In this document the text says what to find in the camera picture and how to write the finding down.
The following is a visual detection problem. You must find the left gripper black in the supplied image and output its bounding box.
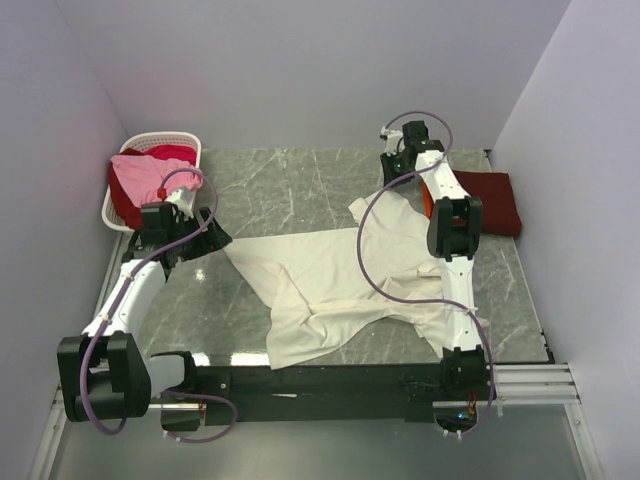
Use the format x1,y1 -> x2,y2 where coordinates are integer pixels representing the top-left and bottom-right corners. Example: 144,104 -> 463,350
168,206 -> 231,261

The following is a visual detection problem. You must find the cream white t-shirt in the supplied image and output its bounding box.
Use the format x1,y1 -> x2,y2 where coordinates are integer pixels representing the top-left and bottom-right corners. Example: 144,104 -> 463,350
223,192 -> 469,371

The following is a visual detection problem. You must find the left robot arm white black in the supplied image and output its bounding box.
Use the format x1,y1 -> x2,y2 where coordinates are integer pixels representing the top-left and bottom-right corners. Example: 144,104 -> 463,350
56,202 -> 232,435

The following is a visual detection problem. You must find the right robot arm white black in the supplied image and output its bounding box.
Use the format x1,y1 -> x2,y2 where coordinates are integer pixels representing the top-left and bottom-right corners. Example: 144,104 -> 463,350
380,120 -> 490,399

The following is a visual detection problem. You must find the folded orange t-shirt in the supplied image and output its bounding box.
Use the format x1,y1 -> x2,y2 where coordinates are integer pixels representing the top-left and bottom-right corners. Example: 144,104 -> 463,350
421,183 -> 433,218

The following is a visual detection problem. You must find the red t-shirt in basket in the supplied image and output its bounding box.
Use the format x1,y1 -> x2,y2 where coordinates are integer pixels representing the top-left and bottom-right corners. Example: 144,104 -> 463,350
108,144 -> 197,230

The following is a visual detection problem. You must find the pink t-shirt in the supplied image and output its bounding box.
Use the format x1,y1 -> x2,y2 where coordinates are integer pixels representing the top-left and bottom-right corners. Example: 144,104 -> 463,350
111,155 -> 192,207

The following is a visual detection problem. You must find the white plastic laundry basket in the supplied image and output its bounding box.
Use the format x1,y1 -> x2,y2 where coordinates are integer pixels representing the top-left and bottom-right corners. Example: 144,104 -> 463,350
101,131 -> 202,234

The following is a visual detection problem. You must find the folded maroon t-shirt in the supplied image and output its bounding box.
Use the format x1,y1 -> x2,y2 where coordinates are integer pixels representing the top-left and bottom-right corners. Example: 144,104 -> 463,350
454,170 -> 522,238

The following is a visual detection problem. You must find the black base beam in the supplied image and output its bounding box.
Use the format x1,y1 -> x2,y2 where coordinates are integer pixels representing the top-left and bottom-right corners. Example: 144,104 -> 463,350
139,362 -> 501,434

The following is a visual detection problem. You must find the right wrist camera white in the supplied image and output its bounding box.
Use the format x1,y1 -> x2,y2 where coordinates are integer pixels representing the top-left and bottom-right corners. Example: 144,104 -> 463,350
380,126 -> 403,153

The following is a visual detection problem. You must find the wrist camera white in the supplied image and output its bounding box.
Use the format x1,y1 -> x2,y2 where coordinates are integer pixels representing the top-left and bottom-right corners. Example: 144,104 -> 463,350
156,186 -> 195,217
380,126 -> 403,153

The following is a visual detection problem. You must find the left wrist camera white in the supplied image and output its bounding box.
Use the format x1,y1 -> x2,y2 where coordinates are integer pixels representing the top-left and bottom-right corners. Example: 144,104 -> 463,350
156,186 -> 195,217

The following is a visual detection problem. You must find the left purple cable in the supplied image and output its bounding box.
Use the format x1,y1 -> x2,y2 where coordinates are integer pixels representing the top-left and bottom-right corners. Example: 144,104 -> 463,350
82,168 -> 239,444

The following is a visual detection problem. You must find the aluminium frame rail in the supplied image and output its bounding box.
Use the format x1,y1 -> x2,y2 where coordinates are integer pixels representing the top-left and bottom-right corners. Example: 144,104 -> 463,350
31,253 -> 603,479

